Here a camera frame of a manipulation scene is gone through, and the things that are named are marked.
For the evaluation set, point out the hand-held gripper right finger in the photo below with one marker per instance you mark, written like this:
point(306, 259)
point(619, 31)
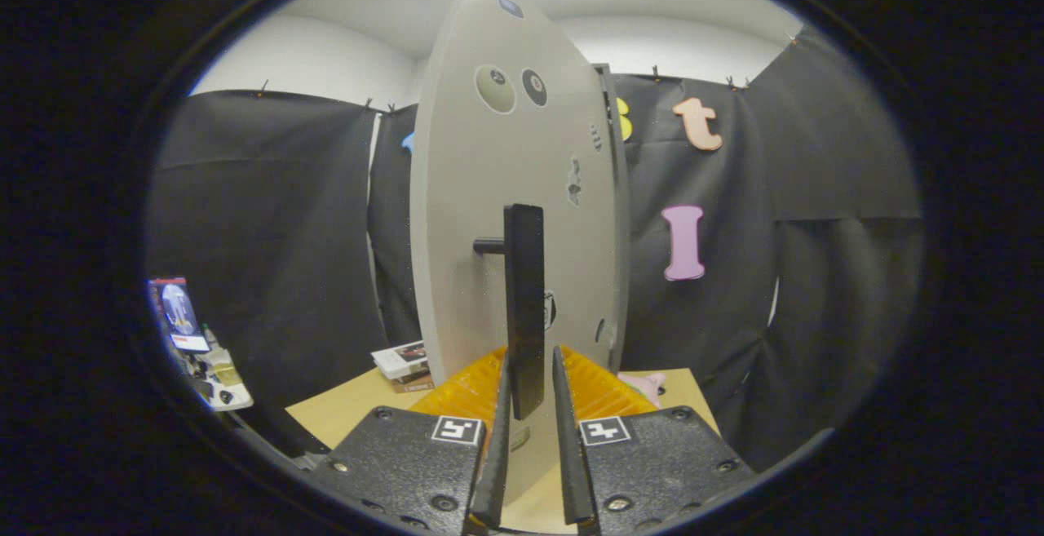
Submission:
point(652, 462)

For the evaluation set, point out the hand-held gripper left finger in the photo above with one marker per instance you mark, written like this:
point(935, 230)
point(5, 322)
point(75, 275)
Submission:
point(408, 471)

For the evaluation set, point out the grey shoe cabinet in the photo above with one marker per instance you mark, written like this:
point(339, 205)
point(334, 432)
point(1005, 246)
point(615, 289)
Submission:
point(621, 193)

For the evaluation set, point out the grey shoe cabinet door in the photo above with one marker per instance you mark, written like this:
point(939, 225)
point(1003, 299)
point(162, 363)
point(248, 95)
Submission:
point(473, 193)

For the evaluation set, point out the pink and green plush toy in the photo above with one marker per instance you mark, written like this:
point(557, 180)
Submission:
point(644, 385)

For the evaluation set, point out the brown book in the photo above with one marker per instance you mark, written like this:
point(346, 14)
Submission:
point(414, 383)

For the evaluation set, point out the white book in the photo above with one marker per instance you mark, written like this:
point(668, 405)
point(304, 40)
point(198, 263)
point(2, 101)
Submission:
point(400, 358)

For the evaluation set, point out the cluttered white shelf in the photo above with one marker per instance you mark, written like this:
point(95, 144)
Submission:
point(220, 381)

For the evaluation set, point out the black backdrop cloth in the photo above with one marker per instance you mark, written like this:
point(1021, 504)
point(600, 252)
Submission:
point(285, 234)

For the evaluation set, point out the blue wall poster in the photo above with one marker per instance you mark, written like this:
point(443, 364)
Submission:
point(179, 312)

